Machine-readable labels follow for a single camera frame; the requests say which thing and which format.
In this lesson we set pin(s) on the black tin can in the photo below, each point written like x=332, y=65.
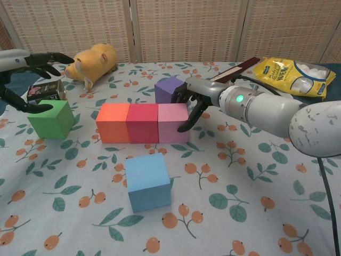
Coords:
x=45, y=89

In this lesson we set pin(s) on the green cube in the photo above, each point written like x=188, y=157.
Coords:
x=50, y=120

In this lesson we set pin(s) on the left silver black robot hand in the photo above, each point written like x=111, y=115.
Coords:
x=13, y=60

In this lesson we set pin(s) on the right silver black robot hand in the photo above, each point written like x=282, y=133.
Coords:
x=207, y=90

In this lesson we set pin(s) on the pink cube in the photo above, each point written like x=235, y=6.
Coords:
x=171, y=122

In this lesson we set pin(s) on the dark red long box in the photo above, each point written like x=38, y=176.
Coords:
x=239, y=66

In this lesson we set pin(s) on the yellow plush pig toy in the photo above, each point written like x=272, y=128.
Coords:
x=93, y=62

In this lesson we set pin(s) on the purple cube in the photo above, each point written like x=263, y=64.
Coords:
x=165, y=89

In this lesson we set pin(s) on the orange cube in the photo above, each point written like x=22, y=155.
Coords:
x=112, y=124

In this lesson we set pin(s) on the dark teal table padding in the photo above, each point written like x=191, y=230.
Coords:
x=20, y=82

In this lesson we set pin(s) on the yellow cotton ball bag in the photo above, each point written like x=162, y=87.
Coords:
x=277, y=74

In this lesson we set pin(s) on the red cube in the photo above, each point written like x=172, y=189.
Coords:
x=142, y=125

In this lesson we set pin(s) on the bamboo folding screen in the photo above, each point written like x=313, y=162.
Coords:
x=186, y=29

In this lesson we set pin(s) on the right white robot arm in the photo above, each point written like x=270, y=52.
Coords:
x=274, y=112

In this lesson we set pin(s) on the light blue cube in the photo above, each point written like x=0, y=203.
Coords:
x=147, y=184

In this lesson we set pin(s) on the floral print tablecloth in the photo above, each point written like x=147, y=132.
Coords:
x=213, y=186

